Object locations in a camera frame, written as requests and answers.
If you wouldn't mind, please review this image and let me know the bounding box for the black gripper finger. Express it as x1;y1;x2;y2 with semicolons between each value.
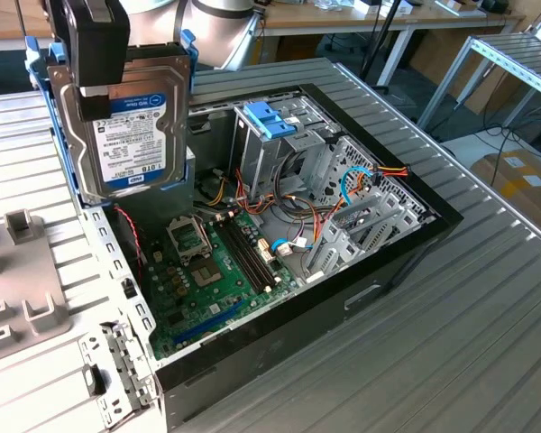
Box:
70;8;131;122

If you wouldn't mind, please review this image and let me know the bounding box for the hard disk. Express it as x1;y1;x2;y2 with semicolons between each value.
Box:
24;29;199;203

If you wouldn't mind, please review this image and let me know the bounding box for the blue disk data wire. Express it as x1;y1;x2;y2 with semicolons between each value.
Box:
340;164;374;209

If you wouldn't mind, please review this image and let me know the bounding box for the red yellow disk power wire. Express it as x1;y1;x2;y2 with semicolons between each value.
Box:
342;164;410;213

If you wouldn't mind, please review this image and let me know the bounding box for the metal disk bay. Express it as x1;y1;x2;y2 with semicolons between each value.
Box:
304;134;436;285

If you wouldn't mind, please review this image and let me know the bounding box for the grey power supply unit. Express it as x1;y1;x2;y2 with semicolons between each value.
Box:
115;146;197;229

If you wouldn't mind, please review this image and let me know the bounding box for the blue plastic drive latch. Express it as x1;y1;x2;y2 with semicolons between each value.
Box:
242;101;306;142

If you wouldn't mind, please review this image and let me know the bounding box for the metal socket cover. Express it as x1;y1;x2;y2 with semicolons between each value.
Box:
165;215;209;266

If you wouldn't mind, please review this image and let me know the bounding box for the metal optical drive cage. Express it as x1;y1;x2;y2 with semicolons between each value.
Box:
228;96;342;205

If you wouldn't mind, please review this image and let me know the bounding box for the black case fan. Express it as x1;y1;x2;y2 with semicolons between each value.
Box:
111;203;146;294

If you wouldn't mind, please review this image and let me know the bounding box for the grey parts rack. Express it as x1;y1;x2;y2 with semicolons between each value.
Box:
0;209;72;365

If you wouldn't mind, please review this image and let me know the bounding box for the CPU socket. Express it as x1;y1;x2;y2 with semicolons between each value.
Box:
188;255;223;290

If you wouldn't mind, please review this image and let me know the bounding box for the black RAM slot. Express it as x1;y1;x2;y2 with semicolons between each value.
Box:
233;213;286;283
221;215;276;290
226;213;281;286
215;215;271;294

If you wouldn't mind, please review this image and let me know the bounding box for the cream board connector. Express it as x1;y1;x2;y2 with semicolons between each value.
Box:
257;237;277;266

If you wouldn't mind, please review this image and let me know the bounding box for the black tripod stand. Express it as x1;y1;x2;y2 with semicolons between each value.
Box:
360;0;400;89

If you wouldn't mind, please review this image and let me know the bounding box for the green motherboard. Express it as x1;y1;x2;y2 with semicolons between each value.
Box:
144;209;299;362

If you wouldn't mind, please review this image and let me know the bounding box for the blue expansion slot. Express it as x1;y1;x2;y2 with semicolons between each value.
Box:
170;300;244;351

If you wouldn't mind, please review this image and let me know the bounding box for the black open PC case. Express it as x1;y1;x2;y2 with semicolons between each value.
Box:
74;82;464;432

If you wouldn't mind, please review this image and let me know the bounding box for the labelled cardboard box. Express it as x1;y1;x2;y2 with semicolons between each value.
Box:
471;151;541;235

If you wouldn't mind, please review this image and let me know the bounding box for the wooden desk white frame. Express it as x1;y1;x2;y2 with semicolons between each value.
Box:
252;0;527;88
0;0;53;53

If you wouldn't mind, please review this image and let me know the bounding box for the yellow orange board power wire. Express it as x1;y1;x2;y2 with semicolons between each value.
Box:
205;167;232;207

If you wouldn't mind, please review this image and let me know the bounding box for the red fan wire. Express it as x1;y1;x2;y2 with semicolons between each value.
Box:
113;203;146;283

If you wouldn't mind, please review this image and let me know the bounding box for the orange black wire bundle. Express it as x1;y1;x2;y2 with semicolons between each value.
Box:
234;169;344;226

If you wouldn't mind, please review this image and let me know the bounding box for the blue wire white plug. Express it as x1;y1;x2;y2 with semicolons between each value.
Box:
269;237;310;259

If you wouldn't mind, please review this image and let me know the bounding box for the thin black floor cable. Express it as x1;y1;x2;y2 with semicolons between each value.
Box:
491;127;511;186

